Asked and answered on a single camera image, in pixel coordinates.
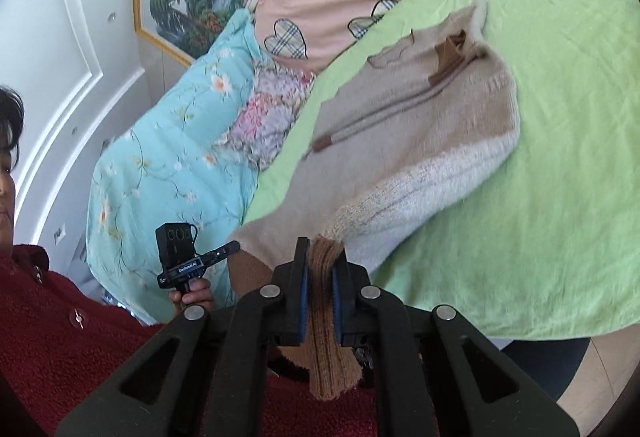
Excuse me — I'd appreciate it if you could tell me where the beige knit sweater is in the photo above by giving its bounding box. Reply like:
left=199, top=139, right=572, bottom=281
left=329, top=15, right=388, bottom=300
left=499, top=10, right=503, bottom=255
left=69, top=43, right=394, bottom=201
left=229, top=0, right=520, bottom=400

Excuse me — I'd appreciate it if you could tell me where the person's left hand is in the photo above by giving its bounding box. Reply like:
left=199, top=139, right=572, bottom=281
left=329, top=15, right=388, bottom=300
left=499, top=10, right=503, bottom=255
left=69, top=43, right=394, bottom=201
left=169, top=278, right=216, bottom=315

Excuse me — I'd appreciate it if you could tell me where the teal floral quilt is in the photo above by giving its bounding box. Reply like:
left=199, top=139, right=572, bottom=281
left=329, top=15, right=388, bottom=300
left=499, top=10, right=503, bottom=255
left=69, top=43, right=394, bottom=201
left=86, top=9, right=265, bottom=324

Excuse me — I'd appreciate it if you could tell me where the person in red sweater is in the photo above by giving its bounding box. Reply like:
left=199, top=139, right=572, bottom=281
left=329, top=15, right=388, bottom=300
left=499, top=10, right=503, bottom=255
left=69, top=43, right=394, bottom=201
left=0, top=86, right=442, bottom=437

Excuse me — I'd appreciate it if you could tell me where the purple floral pillow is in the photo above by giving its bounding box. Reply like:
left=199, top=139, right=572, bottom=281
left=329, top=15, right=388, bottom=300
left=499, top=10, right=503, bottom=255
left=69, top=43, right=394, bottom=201
left=216, top=61, right=316, bottom=171

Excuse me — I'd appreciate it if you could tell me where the green bed sheet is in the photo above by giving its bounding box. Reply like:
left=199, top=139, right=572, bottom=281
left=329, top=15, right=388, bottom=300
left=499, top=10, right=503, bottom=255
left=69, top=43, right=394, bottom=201
left=246, top=0, right=639, bottom=341

